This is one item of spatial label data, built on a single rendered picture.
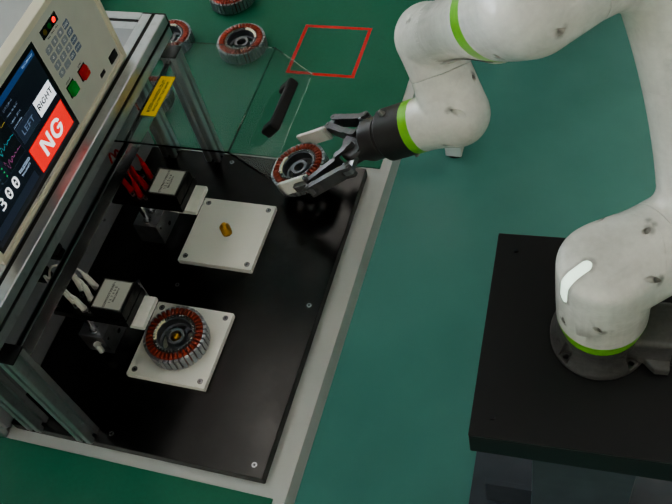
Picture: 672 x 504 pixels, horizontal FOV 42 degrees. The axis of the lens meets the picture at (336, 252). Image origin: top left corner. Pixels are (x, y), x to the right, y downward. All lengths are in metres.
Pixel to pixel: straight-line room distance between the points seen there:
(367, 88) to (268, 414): 0.77
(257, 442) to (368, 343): 0.98
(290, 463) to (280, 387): 0.13
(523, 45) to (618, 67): 2.01
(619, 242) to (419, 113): 0.41
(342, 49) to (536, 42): 1.05
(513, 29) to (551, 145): 1.79
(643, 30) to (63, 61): 0.83
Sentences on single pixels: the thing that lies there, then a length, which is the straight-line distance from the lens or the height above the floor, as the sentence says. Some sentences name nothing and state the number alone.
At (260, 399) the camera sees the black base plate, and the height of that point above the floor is 0.77.
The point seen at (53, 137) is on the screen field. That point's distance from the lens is 1.39.
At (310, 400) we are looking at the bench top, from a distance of 1.47.
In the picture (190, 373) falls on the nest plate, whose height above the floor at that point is 0.78.
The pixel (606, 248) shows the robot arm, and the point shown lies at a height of 1.08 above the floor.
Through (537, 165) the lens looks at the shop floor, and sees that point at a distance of 2.69.
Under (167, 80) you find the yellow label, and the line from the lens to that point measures 1.55.
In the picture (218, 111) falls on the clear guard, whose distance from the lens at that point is 1.46.
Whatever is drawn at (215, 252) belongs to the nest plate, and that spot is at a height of 0.78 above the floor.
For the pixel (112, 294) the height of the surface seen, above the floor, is 0.92.
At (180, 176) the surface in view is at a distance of 1.59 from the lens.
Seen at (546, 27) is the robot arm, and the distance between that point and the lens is 0.97.
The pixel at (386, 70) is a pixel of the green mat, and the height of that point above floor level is 0.75.
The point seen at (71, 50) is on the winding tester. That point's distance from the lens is 1.42.
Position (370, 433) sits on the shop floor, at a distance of 2.25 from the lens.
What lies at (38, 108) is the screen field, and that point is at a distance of 1.36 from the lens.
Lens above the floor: 2.04
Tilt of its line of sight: 53 degrees down
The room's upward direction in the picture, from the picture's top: 17 degrees counter-clockwise
